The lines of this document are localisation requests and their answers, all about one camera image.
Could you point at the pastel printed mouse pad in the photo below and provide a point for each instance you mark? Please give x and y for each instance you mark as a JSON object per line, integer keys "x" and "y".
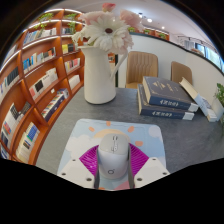
{"x": 80, "y": 136}

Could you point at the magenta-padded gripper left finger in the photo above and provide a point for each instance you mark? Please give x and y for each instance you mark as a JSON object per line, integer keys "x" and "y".
{"x": 76, "y": 171}

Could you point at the white computer mouse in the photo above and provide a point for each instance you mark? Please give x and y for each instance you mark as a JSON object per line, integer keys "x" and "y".
{"x": 113, "y": 160}

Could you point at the orange wooden bookshelf unit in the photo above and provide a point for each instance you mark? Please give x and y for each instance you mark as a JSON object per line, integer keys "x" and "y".
{"x": 33, "y": 83}

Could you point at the recessed ceiling spotlights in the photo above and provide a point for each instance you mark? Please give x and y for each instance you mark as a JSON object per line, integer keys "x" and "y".
{"x": 149, "y": 20}

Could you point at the green plant in white pot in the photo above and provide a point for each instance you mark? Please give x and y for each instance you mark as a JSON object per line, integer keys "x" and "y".
{"x": 220, "y": 100}

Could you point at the dark hardcover book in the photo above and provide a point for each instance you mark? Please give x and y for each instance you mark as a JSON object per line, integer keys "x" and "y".
{"x": 156, "y": 111}
{"x": 165, "y": 91}

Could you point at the window with curtains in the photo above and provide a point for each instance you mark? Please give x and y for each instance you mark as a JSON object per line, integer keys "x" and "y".
{"x": 210, "y": 53}

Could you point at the tan upholstered chair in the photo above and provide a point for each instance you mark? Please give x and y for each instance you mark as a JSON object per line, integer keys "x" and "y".
{"x": 141, "y": 68}
{"x": 180, "y": 71}

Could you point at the white thick book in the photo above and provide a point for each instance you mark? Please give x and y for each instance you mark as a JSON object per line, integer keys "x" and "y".
{"x": 200, "y": 100}

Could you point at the pink and white flowers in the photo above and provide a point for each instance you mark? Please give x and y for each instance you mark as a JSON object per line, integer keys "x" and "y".
{"x": 106, "y": 31}

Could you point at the white jug vase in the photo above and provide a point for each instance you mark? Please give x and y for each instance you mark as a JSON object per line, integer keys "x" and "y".
{"x": 98, "y": 80}

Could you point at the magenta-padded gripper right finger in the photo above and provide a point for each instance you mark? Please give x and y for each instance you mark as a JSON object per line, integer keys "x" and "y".
{"x": 151, "y": 170}

